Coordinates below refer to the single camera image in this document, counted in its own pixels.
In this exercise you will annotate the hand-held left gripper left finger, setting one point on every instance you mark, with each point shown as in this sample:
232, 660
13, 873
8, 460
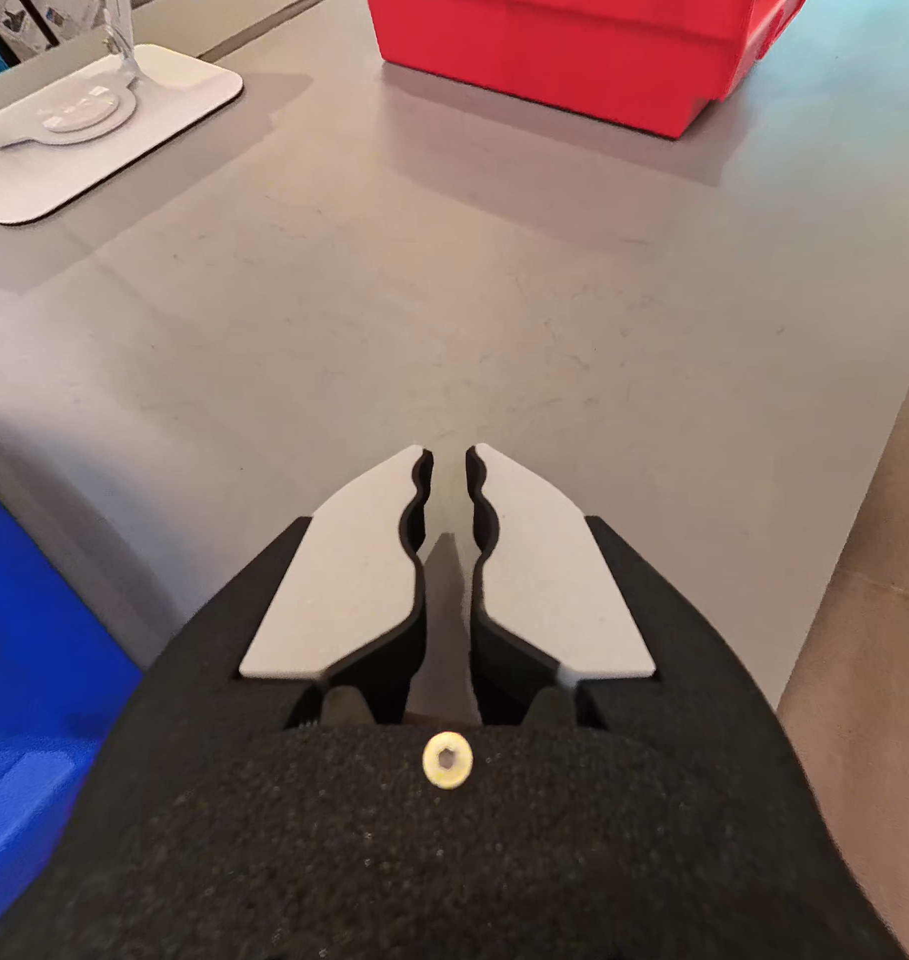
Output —
334, 592

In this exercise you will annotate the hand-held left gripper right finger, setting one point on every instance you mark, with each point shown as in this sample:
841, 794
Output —
559, 592

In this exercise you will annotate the blue plastic bin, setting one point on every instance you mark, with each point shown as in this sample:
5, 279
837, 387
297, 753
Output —
34, 675

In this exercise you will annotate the red plastic bin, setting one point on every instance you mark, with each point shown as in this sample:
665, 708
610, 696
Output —
574, 67

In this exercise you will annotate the white tablet stand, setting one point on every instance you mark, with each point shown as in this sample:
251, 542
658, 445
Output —
169, 127

